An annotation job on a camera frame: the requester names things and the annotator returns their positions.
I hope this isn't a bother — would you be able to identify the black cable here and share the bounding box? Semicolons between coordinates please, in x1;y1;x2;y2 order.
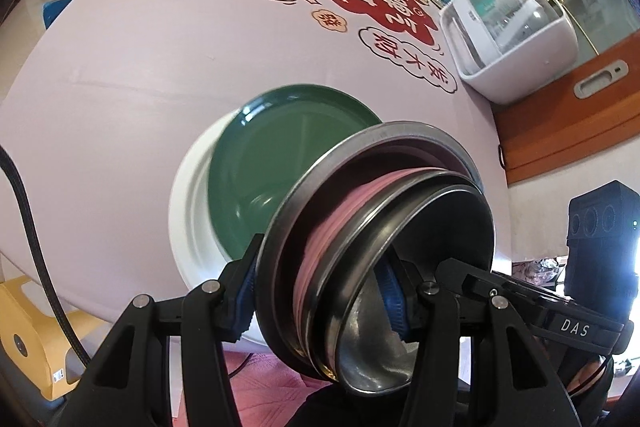
0;145;91;368

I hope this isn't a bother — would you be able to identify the white paper plate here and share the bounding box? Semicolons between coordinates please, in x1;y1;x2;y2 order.
168;107;281;350

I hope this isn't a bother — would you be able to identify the white sterilizer cabinet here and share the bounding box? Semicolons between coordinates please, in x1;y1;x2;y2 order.
440;0;579;105

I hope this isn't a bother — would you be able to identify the green plate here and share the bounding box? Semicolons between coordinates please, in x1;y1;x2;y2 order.
207;84;381;260

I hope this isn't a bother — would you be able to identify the pink steel bowl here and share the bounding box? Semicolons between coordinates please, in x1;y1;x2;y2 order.
293;167;473;381

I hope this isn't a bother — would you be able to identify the blue plastic stool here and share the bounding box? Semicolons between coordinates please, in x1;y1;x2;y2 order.
42;0;73;28

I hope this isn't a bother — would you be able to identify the small steel bowl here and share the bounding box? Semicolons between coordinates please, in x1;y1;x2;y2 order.
299;172;495;395

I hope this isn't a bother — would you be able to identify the person's right hand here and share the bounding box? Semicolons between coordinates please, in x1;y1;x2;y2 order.
566;355;611;398

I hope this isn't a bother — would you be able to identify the wide steel bowl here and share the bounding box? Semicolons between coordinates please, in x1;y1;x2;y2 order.
255;120;485;379

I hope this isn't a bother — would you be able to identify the pink printed tablecloth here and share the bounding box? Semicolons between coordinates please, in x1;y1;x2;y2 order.
1;0;512;321

